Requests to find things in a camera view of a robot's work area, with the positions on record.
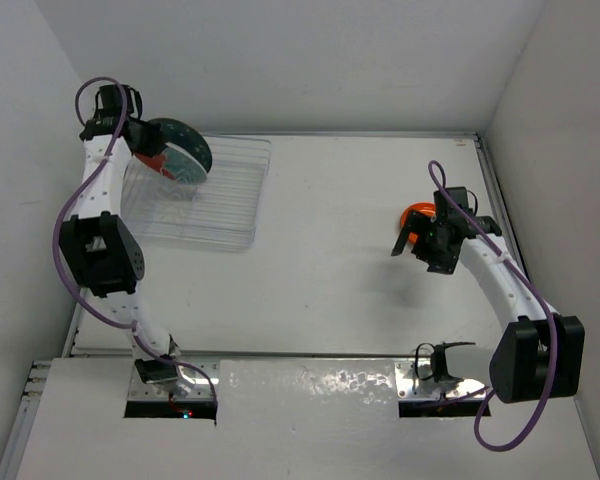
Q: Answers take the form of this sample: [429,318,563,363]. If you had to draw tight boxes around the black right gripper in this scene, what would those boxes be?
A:
[393,208,456,274]

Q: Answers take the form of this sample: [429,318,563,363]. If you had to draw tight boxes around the orange plastic plate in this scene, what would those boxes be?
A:
[399,202,436,243]

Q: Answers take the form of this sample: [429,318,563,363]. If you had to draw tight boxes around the red plate with teal flower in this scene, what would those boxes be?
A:
[134,143,208,185]

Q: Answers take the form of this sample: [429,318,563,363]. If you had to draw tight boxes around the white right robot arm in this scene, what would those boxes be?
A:
[391,187,585,404]

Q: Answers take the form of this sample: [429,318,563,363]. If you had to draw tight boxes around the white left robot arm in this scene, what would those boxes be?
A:
[52,77,179,390]

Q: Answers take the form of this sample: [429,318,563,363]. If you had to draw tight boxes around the dark green rimmed plate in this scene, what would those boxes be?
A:
[150,117,213,174]

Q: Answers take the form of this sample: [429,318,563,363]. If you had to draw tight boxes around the white wire dish rack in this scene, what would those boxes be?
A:
[121,135,271,252]

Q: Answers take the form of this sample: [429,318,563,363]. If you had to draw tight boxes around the thin black cable right base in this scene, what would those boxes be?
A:
[412,341,444,389]

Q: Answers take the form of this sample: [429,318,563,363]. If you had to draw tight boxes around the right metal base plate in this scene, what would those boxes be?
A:
[394,357,489,402]

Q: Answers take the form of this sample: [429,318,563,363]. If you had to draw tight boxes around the metal base plate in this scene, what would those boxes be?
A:
[394,357,489,402]
[127,360,219,402]

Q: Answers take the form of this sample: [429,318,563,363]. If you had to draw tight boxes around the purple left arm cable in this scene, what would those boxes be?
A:
[52,76,219,404]

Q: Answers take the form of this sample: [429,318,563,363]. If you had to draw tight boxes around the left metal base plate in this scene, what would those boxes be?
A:
[127,360,219,402]

